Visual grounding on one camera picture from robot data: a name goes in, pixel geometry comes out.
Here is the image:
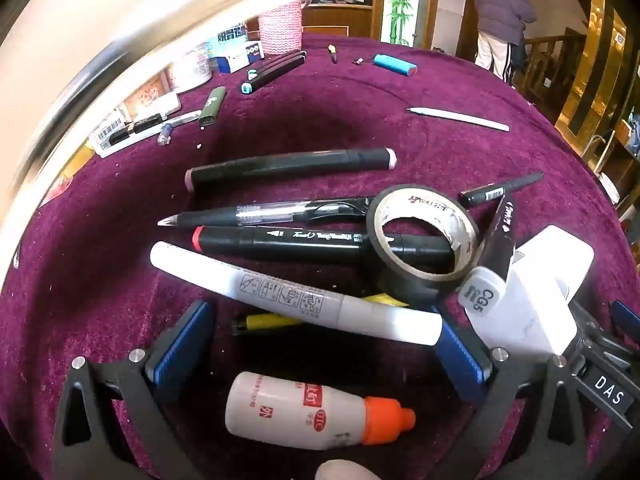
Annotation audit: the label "blue lighter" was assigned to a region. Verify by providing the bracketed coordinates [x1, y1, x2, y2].
[375, 54, 417, 76]

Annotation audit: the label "yellow highlighter pen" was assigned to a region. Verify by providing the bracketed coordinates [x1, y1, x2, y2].
[232, 294, 407, 337]

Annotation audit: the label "white barcode box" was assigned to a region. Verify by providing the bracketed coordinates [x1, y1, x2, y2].
[90, 105, 167, 159]

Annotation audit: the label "green lighter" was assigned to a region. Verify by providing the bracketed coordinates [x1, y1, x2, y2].
[198, 87, 227, 128]

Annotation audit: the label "white and red bucket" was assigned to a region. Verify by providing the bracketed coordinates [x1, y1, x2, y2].
[599, 172, 622, 206]

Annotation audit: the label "wooden stair railing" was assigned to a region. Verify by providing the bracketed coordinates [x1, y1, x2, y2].
[520, 30, 587, 111]

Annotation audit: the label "black marker red cap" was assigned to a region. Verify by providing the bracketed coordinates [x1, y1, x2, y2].
[192, 225, 457, 267]

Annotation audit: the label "white power adapter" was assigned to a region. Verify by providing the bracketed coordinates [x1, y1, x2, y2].
[470, 225, 596, 357]

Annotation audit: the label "bamboo print panel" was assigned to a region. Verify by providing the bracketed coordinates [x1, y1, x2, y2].
[380, 0, 426, 46]

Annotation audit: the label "black marker pink ends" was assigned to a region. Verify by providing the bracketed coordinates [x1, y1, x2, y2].
[185, 147, 398, 193]

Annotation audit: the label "black tape roll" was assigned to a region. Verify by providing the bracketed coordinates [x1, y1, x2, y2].
[367, 184, 481, 307]

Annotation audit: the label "white bottle orange cap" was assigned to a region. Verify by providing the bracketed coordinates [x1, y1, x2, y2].
[225, 371, 417, 451]

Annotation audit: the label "blue and white box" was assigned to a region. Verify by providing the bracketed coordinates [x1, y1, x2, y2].
[205, 25, 264, 73]

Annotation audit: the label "black gel pen clear grip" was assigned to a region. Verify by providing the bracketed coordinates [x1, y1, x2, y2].
[157, 195, 376, 228]

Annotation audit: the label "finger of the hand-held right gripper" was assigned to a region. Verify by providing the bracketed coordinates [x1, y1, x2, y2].
[565, 300, 640, 433]

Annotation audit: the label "black marker grey cap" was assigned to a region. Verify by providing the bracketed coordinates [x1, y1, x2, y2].
[457, 195, 517, 332]

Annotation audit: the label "white marker pen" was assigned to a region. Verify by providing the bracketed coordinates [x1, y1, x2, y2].
[150, 241, 443, 346]

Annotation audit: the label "small black device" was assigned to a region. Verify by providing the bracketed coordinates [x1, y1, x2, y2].
[107, 114, 163, 144]

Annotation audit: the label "person's left hand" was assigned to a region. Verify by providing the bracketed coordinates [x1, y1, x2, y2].
[315, 460, 383, 480]

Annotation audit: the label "slim black pen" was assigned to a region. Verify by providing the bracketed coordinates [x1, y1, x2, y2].
[460, 172, 545, 208]

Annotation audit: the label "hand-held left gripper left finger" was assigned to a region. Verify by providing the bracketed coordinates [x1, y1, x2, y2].
[52, 301, 216, 480]

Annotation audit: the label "purple velvet tablecloth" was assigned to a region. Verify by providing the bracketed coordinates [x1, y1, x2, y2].
[0, 32, 640, 480]

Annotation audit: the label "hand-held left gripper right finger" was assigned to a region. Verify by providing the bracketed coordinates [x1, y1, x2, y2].
[432, 305, 588, 480]

